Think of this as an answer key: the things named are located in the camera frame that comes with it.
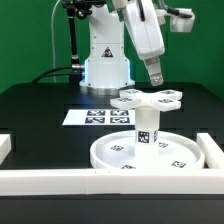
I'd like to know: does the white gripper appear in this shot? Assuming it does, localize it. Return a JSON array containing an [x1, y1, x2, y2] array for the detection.
[[125, 0, 165, 86]]

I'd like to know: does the white cross-shaped table base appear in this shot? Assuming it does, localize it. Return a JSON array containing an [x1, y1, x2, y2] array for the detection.
[[110, 89, 182, 112]]

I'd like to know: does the white round table top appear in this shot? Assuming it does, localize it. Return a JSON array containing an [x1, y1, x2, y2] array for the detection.
[[90, 130, 205, 171]]

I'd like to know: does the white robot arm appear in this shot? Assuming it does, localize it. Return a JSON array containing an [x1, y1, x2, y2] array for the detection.
[[80, 0, 165, 95]]

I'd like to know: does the white fiducial marker sheet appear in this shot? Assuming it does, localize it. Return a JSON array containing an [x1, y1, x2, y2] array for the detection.
[[63, 109, 135, 126]]

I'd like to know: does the white right fence bar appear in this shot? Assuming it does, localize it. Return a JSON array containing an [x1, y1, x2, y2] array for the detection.
[[196, 133, 224, 169]]

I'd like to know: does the white fence bar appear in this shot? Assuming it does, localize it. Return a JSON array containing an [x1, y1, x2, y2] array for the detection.
[[196, 133, 224, 169], [0, 134, 11, 165], [0, 169, 224, 196]]

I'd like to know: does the white front fence bar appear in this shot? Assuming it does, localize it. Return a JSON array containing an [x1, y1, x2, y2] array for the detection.
[[0, 169, 224, 196]]

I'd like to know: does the white left fence bar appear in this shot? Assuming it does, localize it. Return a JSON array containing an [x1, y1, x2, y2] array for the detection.
[[0, 134, 11, 165]]

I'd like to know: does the black cable bundle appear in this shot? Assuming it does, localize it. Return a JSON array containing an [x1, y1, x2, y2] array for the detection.
[[31, 63, 86, 84]]

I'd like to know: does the white thin cable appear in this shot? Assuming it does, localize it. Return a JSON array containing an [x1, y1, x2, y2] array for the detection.
[[50, 0, 63, 84]]

